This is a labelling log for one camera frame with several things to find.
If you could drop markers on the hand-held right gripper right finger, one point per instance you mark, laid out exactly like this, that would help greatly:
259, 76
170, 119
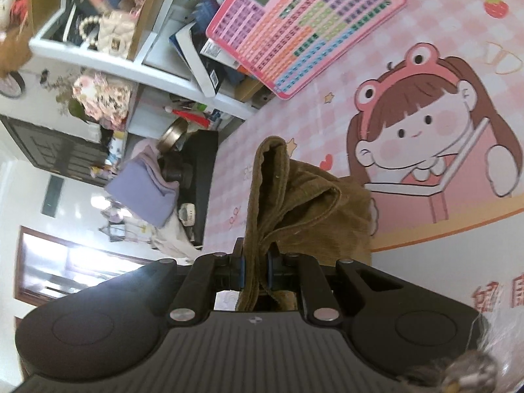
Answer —
270, 272

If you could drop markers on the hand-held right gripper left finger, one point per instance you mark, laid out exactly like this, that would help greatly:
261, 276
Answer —
241, 272

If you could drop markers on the olive brown garment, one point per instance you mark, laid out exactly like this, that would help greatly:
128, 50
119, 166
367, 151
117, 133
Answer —
294, 196

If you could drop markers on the white cloth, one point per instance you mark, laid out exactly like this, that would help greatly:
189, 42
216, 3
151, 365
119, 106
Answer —
172, 241

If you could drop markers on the small white device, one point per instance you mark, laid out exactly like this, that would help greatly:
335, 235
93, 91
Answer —
189, 213

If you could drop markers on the black box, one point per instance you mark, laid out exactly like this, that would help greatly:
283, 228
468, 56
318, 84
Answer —
202, 172

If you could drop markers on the lavender cloth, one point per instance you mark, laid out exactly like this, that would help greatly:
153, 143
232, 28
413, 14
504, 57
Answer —
139, 188

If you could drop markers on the round metal tin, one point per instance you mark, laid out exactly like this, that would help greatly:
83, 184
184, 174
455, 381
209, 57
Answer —
172, 135

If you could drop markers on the red plastic item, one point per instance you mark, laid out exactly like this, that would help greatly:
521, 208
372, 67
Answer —
192, 116

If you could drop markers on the white-edged dark book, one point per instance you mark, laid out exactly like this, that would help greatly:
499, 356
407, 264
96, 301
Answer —
196, 65

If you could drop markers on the pink flower bouquet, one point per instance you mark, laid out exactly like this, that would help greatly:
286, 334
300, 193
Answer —
98, 94

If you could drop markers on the pink checked cartoon mat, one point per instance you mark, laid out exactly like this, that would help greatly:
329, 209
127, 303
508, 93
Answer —
409, 69

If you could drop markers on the white shelf unit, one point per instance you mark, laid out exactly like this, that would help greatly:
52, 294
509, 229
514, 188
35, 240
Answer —
102, 63

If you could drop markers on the pink chart board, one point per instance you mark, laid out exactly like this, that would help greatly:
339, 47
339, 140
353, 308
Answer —
311, 20

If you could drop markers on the brown plush toy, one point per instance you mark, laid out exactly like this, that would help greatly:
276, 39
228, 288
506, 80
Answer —
12, 41

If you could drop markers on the brown window frame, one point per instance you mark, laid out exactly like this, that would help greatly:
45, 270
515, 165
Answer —
24, 266

